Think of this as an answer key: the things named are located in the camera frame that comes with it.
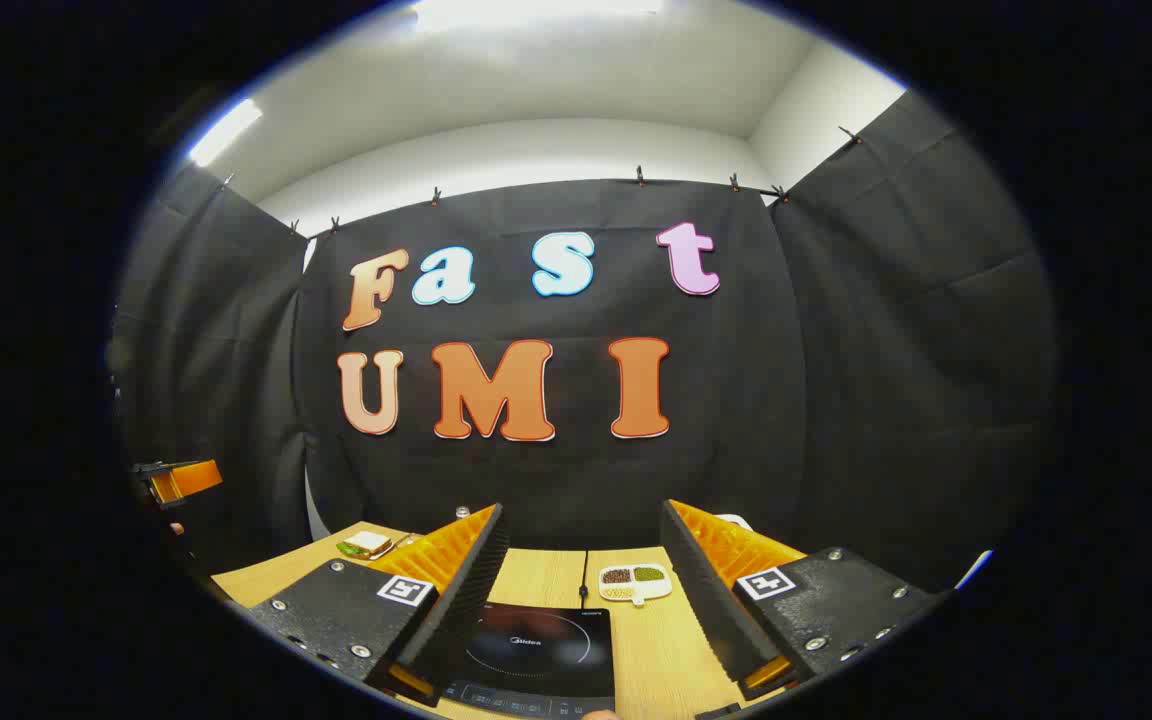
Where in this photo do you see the sandwich with lettuce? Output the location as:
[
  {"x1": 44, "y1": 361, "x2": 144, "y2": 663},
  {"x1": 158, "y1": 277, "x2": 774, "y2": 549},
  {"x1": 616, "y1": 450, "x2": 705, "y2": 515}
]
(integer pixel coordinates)
[{"x1": 336, "y1": 530, "x2": 395, "y2": 559}]

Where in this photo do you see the ceiling light panel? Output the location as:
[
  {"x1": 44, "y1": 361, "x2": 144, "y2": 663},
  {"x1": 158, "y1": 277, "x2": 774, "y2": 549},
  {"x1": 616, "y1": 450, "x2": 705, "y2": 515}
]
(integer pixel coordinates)
[
  {"x1": 414, "y1": 0, "x2": 665, "y2": 33},
  {"x1": 186, "y1": 98, "x2": 264, "y2": 168}
]

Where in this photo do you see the black induction cooktop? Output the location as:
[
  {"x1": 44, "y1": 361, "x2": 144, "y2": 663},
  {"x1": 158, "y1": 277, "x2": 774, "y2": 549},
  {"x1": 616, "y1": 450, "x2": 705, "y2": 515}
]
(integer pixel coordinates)
[{"x1": 441, "y1": 600, "x2": 617, "y2": 719}]

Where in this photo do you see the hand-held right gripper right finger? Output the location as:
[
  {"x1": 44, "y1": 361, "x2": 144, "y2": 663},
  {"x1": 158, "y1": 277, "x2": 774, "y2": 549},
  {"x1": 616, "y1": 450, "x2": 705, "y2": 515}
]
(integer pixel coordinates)
[{"x1": 659, "y1": 498, "x2": 942, "y2": 701}]

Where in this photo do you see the black backdrop cloth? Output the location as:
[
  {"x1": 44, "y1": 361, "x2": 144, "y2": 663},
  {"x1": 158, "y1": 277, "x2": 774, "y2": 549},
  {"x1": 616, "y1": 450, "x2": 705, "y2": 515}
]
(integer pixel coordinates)
[{"x1": 111, "y1": 90, "x2": 1057, "y2": 601}]

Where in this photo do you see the white divided dish of beans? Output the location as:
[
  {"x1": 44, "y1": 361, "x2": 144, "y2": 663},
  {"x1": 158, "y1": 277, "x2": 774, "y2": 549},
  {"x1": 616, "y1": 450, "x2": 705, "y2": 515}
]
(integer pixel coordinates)
[{"x1": 598, "y1": 562, "x2": 674, "y2": 608}]

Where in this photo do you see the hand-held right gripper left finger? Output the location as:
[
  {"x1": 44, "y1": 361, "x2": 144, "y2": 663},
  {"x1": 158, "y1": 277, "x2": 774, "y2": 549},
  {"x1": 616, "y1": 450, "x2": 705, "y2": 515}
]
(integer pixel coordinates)
[{"x1": 246, "y1": 503, "x2": 512, "y2": 706}]

